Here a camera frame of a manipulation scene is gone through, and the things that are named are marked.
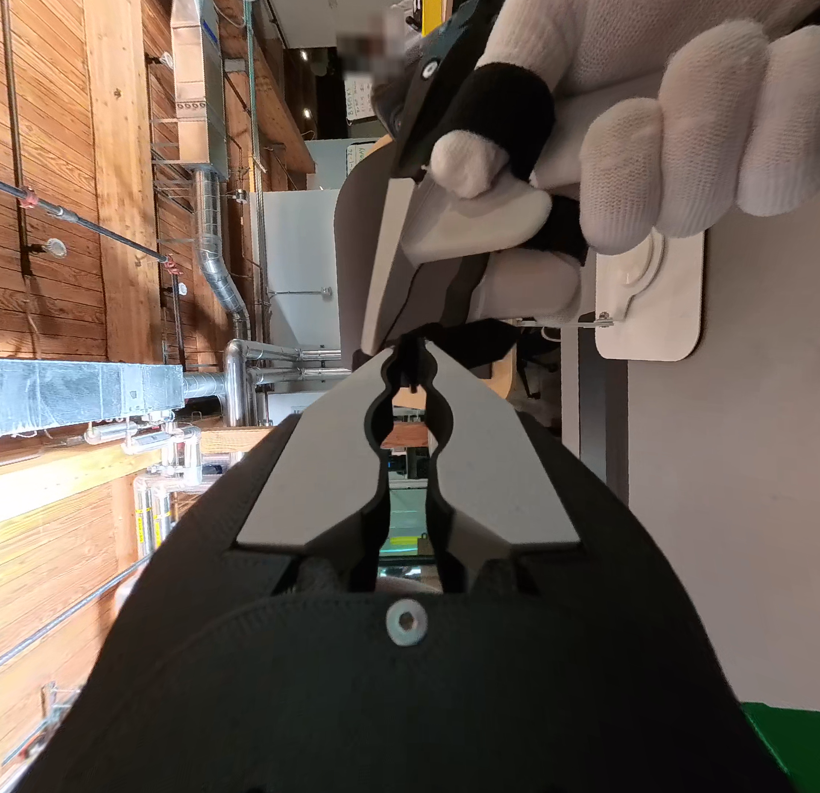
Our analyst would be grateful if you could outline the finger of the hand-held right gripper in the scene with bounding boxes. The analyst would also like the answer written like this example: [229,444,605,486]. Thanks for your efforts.
[464,247,584,326]
[360,176,553,355]

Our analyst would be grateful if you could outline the large foil-wrapped duct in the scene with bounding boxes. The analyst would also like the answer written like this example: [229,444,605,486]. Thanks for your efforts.
[0,360,226,438]

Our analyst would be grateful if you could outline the black fabric strap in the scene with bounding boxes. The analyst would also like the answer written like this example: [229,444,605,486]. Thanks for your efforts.
[351,317,521,397]

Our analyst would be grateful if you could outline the insulated silver pipes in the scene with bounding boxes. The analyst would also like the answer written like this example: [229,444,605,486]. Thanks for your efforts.
[83,338,353,550]

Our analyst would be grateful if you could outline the black and white book stand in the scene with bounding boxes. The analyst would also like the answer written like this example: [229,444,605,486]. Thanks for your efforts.
[333,133,706,403]

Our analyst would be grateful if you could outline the wide wooden ceiling beam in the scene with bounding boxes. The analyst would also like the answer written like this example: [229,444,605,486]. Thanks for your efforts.
[80,0,162,366]

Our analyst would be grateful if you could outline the rectangular metal air duct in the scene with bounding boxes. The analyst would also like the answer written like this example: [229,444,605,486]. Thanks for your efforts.
[172,0,229,180]

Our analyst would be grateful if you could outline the green plastic bin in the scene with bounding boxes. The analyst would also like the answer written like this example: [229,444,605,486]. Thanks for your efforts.
[743,700,820,793]

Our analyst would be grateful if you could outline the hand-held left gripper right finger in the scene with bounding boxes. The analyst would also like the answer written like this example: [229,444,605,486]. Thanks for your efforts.
[425,343,582,593]

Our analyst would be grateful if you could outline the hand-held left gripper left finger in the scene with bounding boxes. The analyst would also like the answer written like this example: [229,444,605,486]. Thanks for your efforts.
[236,346,395,592]

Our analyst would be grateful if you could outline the round silver air duct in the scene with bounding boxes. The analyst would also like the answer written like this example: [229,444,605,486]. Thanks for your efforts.
[194,170,252,340]

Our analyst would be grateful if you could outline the dark sprinkler pipe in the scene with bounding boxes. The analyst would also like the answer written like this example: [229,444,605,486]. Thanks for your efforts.
[0,181,175,270]

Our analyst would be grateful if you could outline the person's right hand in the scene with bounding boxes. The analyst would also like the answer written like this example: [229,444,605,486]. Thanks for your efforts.
[430,0,820,258]

